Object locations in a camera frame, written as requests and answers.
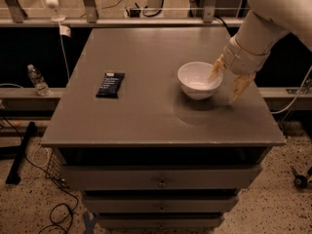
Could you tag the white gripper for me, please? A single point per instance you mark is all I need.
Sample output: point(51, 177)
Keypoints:
point(243, 59)

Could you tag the white bowl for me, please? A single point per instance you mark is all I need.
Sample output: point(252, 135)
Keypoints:
point(195, 81)

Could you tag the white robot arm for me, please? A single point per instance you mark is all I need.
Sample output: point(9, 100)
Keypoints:
point(267, 22)

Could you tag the dark blue rxbar wrapper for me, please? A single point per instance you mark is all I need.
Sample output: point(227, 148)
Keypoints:
point(110, 85)

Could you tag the black power strip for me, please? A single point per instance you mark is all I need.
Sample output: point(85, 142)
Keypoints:
point(131, 12)

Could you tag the grey drawer cabinet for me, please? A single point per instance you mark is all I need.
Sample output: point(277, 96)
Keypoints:
point(152, 123)

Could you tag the top drawer with knob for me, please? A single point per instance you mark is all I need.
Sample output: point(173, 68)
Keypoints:
point(102, 178)

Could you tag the drawer with knob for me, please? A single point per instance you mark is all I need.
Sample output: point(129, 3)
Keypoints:
point(102, 178)
point(160, 204)
point(159, 221)

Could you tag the black caster wheel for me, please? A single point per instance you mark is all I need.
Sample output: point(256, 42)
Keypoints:
point(302, 181)

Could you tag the middle drawer with knob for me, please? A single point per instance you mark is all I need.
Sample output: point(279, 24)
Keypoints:
point(160, 204)

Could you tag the bottom drawer with knob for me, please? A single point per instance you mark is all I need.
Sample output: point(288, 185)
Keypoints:
point(159, 221)

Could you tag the clear plastic water bottle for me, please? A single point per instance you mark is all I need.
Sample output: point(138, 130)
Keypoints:
point(38, 80)

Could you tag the white webcam on stand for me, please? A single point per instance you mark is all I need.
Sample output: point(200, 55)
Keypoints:
point(54, 5)

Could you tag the black bar on floor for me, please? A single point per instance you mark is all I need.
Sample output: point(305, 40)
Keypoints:
point(13, 175)

